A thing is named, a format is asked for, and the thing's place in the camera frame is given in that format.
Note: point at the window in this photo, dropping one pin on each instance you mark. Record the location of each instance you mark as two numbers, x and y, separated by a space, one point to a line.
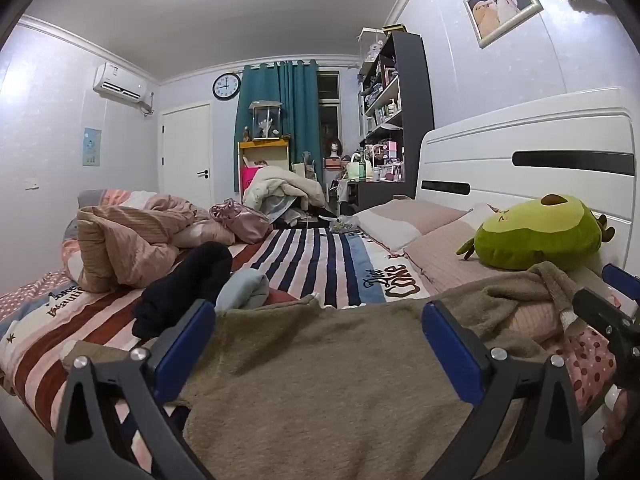
328 110

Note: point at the black garment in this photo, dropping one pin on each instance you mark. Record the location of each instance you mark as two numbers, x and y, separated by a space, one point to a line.
185 280

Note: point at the dark bookshelf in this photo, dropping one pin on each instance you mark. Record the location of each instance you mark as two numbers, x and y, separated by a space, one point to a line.
417 100

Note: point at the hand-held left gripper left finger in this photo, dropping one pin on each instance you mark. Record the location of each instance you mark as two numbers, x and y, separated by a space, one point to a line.
185 355

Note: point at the pink satin bag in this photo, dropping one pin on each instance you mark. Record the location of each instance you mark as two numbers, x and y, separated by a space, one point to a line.
240 220

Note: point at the dark desk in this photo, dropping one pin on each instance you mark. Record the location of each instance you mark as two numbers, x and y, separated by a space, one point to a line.
370 192

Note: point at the glass display case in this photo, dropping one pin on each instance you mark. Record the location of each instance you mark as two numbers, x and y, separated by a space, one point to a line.
265 120

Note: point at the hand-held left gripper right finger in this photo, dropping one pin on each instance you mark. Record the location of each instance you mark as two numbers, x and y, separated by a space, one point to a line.
455 355

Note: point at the beige blanket pile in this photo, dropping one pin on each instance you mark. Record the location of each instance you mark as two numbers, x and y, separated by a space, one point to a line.
285 182

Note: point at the blue wall poster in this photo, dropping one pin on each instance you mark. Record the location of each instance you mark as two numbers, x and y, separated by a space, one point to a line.
92 146

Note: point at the light blue garment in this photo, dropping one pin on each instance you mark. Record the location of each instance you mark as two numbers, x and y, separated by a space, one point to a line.
245 290

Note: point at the pink and white pillow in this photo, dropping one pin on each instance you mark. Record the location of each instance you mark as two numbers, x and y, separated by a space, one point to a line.
445 255
400 220

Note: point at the brown fuzzy garment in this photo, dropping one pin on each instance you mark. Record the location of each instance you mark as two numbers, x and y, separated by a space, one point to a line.
325 385

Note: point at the striped bed sheet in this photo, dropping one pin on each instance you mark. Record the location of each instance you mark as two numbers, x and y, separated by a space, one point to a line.
320 265

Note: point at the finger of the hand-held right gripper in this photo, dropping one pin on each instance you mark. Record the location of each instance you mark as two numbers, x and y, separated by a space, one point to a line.
620 276
602 315

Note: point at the white light switch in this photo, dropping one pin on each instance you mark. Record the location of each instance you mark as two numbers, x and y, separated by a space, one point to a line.
32 184

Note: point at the pink quilt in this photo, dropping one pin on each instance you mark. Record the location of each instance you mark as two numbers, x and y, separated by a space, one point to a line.
130 240

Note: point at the white air conditioner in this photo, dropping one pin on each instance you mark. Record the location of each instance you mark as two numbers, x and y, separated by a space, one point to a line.
120 82

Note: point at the round wall clock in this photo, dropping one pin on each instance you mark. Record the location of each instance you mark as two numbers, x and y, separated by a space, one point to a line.
227 86

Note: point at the green avocado plush toy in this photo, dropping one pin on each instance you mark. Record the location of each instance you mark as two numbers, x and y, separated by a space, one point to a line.
540 235

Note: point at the mannequin head with wig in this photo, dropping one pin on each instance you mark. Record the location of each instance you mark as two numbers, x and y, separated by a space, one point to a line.
333 150

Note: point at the teal curtain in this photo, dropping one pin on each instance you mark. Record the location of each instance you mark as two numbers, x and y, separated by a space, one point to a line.
295 110

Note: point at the white door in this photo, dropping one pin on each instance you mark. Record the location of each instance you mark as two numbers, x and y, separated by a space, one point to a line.
185 150

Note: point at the yellow cabinet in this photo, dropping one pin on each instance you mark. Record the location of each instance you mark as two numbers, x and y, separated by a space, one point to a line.
262 144

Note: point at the white bed headboard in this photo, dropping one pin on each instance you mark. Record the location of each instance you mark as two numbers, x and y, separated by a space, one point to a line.
500 135

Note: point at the framed photo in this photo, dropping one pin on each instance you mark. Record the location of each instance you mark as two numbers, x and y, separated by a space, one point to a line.
502 2

